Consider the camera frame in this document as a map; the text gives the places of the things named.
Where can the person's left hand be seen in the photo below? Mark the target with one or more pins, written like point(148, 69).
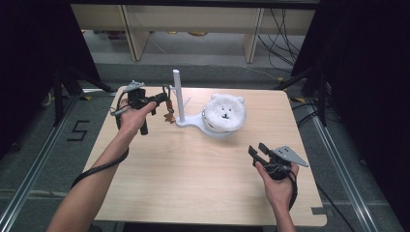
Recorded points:
point(133, 117)

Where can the metal floor rail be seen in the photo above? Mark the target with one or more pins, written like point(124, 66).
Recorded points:
point(341, 170)
point(35, 158)

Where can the white plush bear pouch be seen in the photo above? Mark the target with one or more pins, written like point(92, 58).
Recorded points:
point(225, 112)

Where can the white key stand with tray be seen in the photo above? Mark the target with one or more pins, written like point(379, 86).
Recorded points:
point(180, 96)

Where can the light wooden desk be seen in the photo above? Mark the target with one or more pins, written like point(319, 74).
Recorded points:
point(193, 19)

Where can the person's right hand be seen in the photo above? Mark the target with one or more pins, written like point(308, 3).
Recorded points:
point(278, 190)

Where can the black tripod stand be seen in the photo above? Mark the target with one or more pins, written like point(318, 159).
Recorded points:
point(314, 92)
point(64, 93)

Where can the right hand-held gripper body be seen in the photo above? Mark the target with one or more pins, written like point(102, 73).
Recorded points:
point(280, 161)

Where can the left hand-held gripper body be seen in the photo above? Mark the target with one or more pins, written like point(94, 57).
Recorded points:
point(137, 96)

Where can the black curtain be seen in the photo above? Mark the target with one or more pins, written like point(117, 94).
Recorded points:
point(367, 80)
point(35, 58)

